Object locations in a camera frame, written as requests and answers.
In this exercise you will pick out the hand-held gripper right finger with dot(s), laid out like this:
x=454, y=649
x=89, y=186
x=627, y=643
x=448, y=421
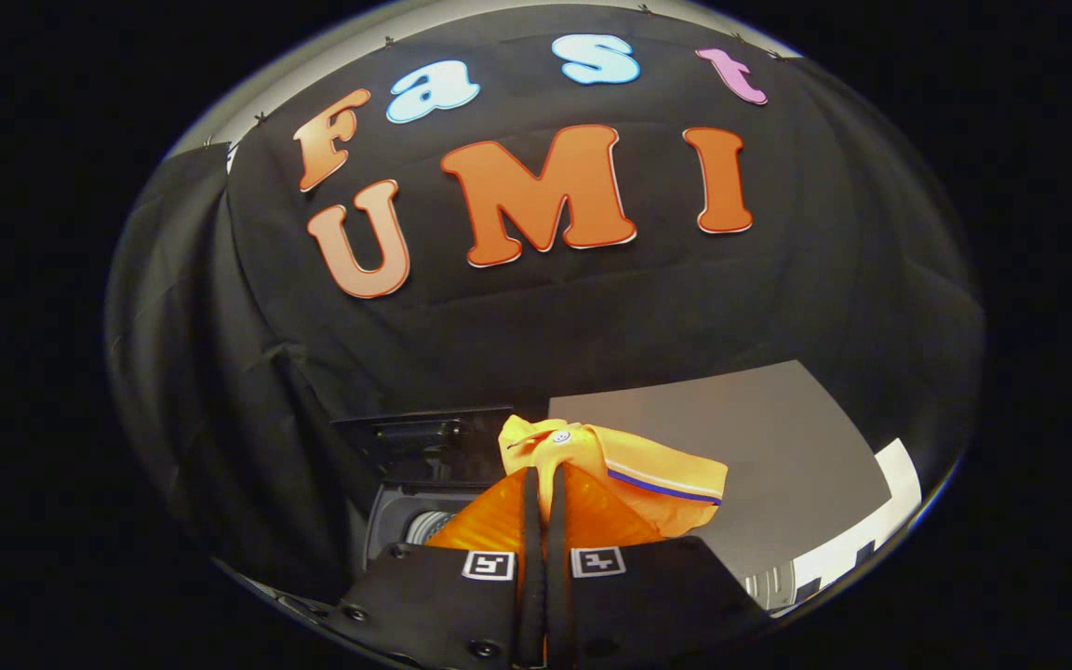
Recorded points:
x=558, y=577

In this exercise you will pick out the yellow polo shirt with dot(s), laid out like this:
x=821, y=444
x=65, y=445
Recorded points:
x=657, y=484

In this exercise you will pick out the grey box appliance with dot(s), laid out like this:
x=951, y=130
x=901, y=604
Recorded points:
x=759, y=447

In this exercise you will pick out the black backdrop cloth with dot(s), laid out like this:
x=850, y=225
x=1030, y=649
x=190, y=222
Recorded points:
x=182, y=326
x=592, y=316

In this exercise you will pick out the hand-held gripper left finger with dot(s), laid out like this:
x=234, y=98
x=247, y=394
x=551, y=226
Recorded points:
x=530, y=577

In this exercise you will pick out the top-load washing machine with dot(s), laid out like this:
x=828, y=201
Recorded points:
x=392, y=512

